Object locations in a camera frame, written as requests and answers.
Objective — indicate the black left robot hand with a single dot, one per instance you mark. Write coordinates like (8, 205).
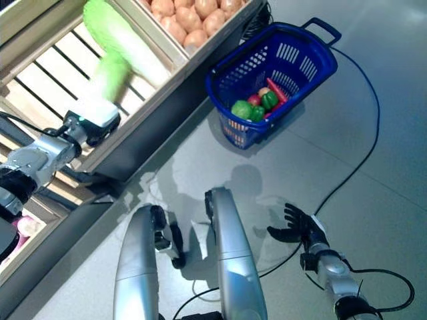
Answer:
(96, 133)

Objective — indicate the black right robot foot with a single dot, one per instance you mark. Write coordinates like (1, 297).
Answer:
(209, 203)

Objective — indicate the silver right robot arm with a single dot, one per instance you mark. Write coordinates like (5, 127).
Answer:
(337, 270)

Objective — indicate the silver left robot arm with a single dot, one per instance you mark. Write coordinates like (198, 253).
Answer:
(40, 156)

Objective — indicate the orange red carrot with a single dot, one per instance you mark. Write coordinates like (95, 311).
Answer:
(277, 90)

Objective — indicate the pale peach round vegetable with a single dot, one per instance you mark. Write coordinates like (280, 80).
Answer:
(263, 90)

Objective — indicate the black left robot foot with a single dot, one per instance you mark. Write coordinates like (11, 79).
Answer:
(173, 240)

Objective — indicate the brown potato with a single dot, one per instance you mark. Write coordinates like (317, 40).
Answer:
(195, 38)
(173, 28)
(230, 5)
(213, 21)

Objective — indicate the black robot foot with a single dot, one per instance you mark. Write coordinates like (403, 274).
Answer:
(173, 240)
(209, 203)

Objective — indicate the large napa cabbage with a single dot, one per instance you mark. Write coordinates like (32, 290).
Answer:
(133, 43)

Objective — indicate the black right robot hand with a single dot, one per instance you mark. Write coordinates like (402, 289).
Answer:
(297, 230)

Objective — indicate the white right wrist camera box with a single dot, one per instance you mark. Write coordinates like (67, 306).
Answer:
(318, 224)

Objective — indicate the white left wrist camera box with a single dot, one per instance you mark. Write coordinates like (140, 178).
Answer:
(100, 111)

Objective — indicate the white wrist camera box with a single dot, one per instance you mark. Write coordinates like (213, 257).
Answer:
(100, 111)
(318, 224)

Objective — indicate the blue plastic shopping basket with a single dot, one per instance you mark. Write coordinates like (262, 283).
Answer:
(320, 50)

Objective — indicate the wooden display shelf frame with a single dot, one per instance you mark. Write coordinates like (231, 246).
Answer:
(160, 133)
(66, 246)

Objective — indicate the red pink round fruit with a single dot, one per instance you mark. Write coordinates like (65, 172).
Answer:
(254, 99)

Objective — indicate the green bell pepper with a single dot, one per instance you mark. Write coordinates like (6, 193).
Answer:
(268, 100)
(257, 113)

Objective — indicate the round light green vegetable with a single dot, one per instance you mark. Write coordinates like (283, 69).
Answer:
(243, 109)

